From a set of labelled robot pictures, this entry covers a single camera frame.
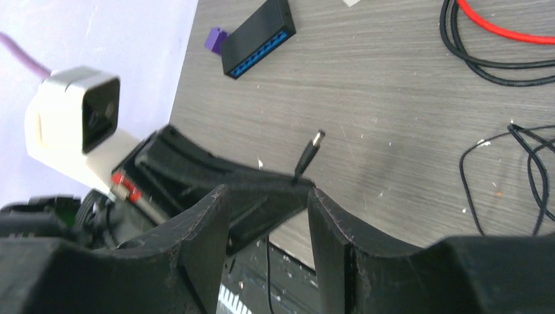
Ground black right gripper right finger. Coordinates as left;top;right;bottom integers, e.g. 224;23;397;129
308;188;554;313

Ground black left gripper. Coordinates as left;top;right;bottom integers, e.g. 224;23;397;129
111;124;315;255

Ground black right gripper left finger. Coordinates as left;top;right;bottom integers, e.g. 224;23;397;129
1;186;230;313

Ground thin black power cable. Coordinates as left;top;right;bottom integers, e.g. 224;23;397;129
293;123;555;237

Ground black network switch blue ports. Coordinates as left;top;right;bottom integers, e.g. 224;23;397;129
220;0;296;79

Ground red ethernet cable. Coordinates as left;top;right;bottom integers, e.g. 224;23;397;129
456;0;555;46

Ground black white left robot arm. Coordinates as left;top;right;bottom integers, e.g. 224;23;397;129
1;125;325;257

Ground purple toy block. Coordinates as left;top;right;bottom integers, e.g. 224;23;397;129
204;27;228;56

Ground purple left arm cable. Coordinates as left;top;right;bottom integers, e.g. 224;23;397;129
0;31;53;80

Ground black ethernet cable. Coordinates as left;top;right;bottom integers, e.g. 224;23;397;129
439;0;555;88

